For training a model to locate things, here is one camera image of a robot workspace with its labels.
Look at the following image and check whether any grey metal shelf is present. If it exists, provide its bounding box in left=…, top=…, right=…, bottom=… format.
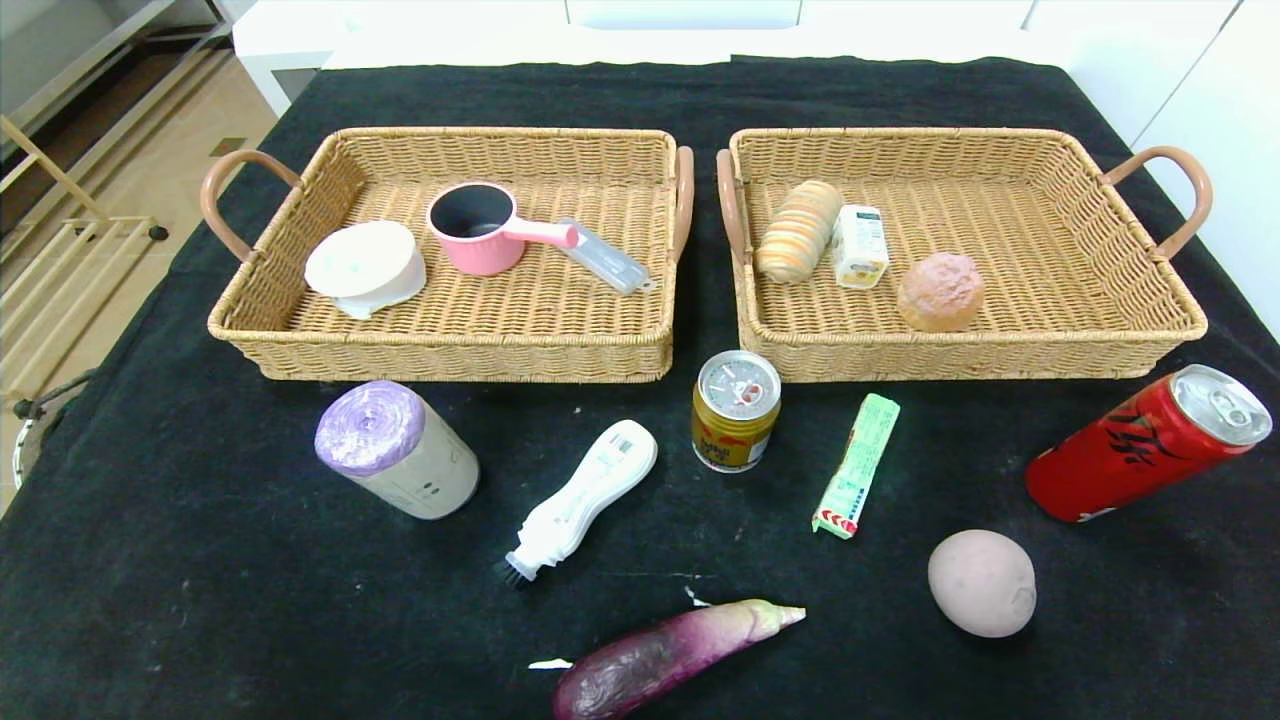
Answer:
left=0, top=0, right=236, bottom=131

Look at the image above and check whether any white round lidded container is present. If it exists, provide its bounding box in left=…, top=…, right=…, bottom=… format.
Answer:
left=304, top=220, right=428, bottom=321

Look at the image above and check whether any small milk carton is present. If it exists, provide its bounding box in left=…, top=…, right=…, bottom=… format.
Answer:
left=832, top=204, right=891, bottom=291

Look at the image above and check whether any white brush bottle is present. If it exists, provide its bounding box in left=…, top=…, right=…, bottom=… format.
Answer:
left=493, top=419, right=659, bottom=589

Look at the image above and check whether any purple garbage bag roll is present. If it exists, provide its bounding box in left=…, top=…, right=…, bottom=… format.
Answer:
left=314, top=380, right=481, bottom=521

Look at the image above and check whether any gold beverage can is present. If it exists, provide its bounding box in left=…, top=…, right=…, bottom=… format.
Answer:
left=691, top=350, right=783, bottom=474

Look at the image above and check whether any round brown bun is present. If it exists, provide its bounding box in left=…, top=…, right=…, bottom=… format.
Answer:
left=897, top=252, right=986, bottom=333

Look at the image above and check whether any green candy pack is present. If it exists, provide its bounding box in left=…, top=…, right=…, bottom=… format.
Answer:
left=811, top=393, right=902, bottom=541

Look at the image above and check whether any grey translucent peeler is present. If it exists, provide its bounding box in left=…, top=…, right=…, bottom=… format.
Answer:
left=556, top=218, right=656, bottom=297

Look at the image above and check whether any light wooden rack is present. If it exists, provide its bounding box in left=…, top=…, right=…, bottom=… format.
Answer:
left=0, top=115, right=169, bottom=401

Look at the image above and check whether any red soda can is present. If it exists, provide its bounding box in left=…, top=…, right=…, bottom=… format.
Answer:
left=1025, top=364, right=1274, bottom=524

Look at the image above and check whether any pink saucepan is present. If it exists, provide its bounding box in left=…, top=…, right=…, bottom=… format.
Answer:
left=427, top=182, right=581, bottom=277

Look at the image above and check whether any rectangular wicker basket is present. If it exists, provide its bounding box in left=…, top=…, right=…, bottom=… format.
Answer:
left=716, top=126, right=1214, bottom=384
left=200, top=126, right=696, bottom=384

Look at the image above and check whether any striped bread roll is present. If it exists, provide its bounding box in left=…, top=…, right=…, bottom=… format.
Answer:
left=755, top=180, right=846, bottom=285

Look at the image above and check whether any pale pink potato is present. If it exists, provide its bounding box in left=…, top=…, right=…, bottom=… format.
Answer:
left=928, top=529, right=1038, bottom=639

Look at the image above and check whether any purple eggplant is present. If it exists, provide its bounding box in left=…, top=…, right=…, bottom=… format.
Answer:
left=552, top=599, right=807, bottom=720

